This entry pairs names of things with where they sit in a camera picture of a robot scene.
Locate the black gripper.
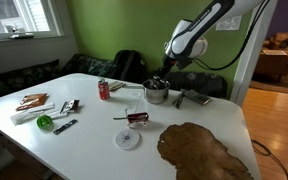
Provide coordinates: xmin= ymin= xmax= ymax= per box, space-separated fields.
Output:
xmin=150 ymin=56 xmax=179 ymax=89

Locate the green round object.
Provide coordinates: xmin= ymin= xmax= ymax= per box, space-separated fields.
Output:
xmin=36 ymin=114 xmax=54 ymax=130

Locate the small object on windowsill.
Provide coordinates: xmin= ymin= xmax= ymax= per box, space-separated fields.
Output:
xmin=8 ymin=25 xmax=35 ymax=40

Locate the dark pliers tool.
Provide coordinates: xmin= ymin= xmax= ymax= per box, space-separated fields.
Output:
xmin=172 ymin=88 xmax=188 ymax=110

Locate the black backpack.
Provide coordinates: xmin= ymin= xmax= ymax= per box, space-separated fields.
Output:
xmin=109 ymin=49 xmax=148 ymax=84

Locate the grey calculator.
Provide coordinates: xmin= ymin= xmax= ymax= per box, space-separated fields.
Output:
xmin=183 ymin=88 xmax=212 ymax=106

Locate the dark floral bench cushion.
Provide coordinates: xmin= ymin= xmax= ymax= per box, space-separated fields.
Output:
xmin=62 ymin=53 xmax=115 ymax=78
xmin=147 ymin=70 xmax=228 ymax=99
xmin=0 ymin=59 xmax=62 ymax=103

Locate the stack of paper cards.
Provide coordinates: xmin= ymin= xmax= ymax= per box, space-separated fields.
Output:
xmin=108 ymin=80 xmax=127 ymax=92

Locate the red soda can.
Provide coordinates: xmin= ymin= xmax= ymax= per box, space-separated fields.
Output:
xmin=97 ymin=78 xmax=111 ymax=101

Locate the white round disc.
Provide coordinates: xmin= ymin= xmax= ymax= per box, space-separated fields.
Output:
xmin=114 ymin=128 xmax=141 ymax=150

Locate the brown wooden bowl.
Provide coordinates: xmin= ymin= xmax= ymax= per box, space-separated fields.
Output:
xmin=156 ymin=121 xmax=256 ymax=180

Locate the black flat strip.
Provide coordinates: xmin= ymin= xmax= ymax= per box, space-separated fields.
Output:
xmin=53 ymin=118 xmax=79 ymax=136

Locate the white plastic utensil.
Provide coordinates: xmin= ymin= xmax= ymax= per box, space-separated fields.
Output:
xmin=47 ymin=109 xmax=69 ymax=121

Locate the brown ottoman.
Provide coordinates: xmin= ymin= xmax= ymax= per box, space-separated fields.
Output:
xmin=253 ymin=49 xmax=288 ymax=83

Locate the orange foil packet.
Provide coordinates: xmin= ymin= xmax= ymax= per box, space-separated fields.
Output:
xmin=15 ymin=97 xmax=48 ymax=112
xmin=20 ymin=93 xmax=49 ymax=105

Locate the brown sofa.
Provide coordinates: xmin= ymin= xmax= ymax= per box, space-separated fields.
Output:
xmin=268 ymin=31 xmax=288 ymax=51

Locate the white plastic wrapped packet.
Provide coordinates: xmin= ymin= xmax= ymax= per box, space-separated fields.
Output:
xmin=9 ymin=102 xmax=57 ymax=126

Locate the white framed window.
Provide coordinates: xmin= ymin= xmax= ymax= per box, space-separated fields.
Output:
xmin=0 ymin=0 xmax=65 ymax=43

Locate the silver pot with handle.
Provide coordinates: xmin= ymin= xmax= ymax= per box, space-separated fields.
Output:
xmin=125 ymin=79 xmax=171 ymax=105

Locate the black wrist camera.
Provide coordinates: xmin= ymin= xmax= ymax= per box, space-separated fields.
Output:
xmin=175 ymin=56 xmax=194 ymax=71

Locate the white door frame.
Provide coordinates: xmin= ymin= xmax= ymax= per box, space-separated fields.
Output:
xmin=230 ymin=0 xmax=279 ymax=108

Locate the white light switch plate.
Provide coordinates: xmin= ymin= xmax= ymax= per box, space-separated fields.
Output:
xmin=215 ymin=14 xmax=243 ymax=32

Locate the black floor cable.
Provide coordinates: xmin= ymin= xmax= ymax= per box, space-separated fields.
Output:
xmin=250 ymin=139 xmax=288 ymax=180

